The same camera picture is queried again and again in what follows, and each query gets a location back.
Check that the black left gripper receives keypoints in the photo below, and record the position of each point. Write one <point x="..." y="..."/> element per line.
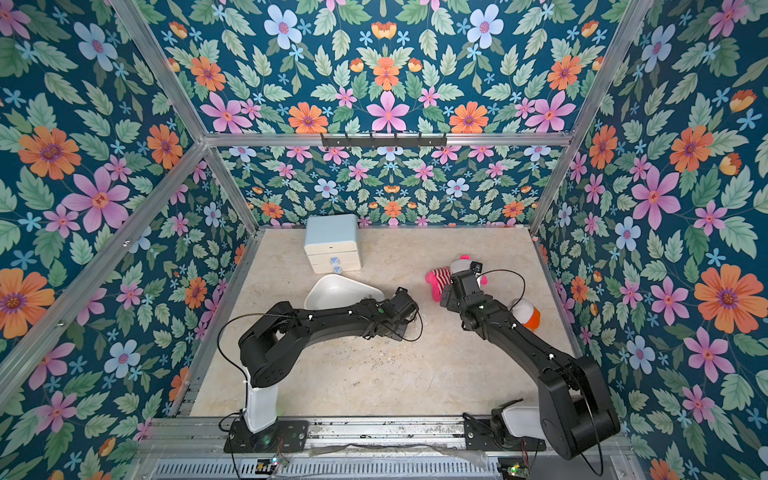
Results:
<point x="404" y="324"/>

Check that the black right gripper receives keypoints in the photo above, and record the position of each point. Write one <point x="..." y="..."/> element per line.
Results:
<point x="462" y="275"/>

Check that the white storage tray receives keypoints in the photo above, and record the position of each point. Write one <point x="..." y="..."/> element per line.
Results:
<point x="335" y="291"/>

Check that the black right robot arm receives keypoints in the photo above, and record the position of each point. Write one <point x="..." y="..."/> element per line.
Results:
<point x="574" y="411"/>

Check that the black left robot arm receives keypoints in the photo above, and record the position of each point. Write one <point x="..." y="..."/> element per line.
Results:
<point x="271" y="347"/>

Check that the pale blue drawer box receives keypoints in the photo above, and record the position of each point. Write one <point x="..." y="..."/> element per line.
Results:
<point x="331" y="244"/>

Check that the pink white striped plush toy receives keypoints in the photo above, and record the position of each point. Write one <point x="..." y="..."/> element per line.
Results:
<point x="440" y="278"/>

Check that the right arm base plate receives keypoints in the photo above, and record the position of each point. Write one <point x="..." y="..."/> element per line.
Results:
<point x="492" y="433"/>

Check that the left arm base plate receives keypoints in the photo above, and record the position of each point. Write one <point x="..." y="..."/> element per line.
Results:
<point x="284" y="436"/>

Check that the black hook rail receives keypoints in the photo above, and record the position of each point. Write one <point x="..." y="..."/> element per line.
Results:
<point x="373" y="141"/>

